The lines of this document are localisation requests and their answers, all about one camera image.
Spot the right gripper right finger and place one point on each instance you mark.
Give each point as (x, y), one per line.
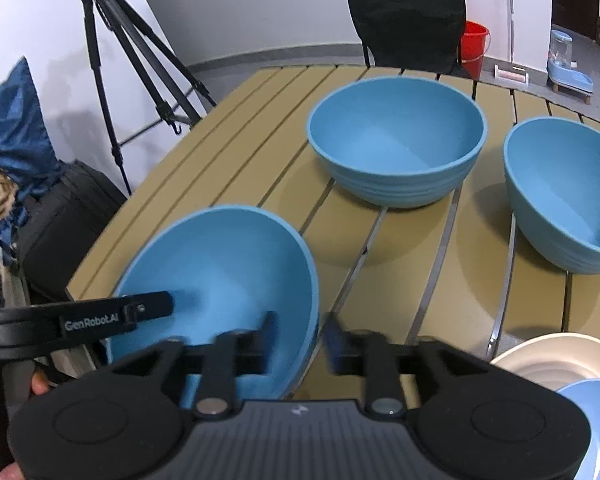
(370, 356)

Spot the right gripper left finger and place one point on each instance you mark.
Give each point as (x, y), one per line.
(232, 355)

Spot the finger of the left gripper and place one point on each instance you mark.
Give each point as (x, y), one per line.
(30, 332)

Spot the blue bowl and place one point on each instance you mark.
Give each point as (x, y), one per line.
(226, 267)
(552, 177)
(397, 141)

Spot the cream plate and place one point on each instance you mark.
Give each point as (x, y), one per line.
(554, 361)

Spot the person's left hand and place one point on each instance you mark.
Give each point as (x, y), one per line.
(18, 382)

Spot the black suitcase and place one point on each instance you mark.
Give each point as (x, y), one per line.
(61, 228)

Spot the blue cloth bag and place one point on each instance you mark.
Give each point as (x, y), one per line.
(27, 156)

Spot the black folding chair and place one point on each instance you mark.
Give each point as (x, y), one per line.
(421, 35)

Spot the red bucket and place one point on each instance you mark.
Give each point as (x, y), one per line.
(475, 42)

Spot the blue pet water feeder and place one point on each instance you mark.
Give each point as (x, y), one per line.
(562, 69)

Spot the white mop pole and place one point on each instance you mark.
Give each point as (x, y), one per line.
(511, 75)

